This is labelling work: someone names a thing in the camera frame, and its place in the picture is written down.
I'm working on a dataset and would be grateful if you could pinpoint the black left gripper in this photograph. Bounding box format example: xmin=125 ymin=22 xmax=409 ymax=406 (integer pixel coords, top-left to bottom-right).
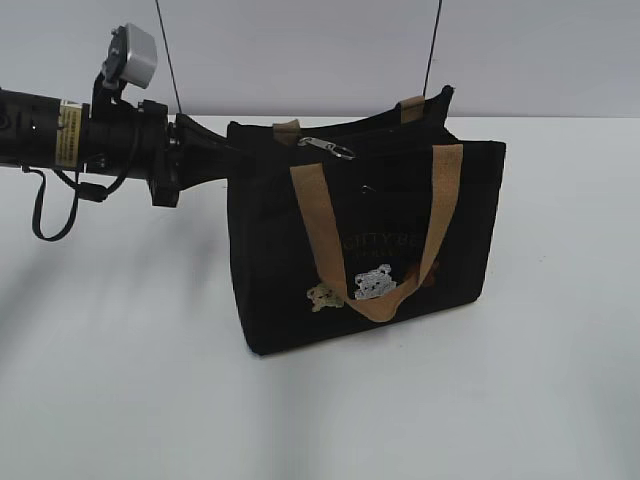
xmin=81 ymin=100 xmax=250 ymax=208

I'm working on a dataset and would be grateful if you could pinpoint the silver zipper pull ring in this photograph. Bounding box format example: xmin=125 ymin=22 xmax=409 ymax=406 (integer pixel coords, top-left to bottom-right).
xmin=298 ymin=136 xmax=358 ymax=161

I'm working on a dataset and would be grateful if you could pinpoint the black canvas tote bag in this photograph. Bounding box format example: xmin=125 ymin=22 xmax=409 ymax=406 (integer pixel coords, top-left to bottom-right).
xmin=227 ymin=86 xmax=506 ymax=356

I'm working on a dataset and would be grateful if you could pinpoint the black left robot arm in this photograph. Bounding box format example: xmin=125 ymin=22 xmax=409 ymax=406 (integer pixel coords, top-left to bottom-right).
xmin=1 ymin=90 xmax=252 ymax=208

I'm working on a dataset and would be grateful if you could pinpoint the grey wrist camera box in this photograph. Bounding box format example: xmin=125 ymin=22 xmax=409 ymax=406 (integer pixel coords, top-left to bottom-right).
xmin=101 ymin=22 xmax=158 ymax=90

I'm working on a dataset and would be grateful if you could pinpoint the black looping camera cable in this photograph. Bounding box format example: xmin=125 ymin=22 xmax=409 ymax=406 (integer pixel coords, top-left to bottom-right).
xmin=19 ymin=167 xmax=126 ymax=240

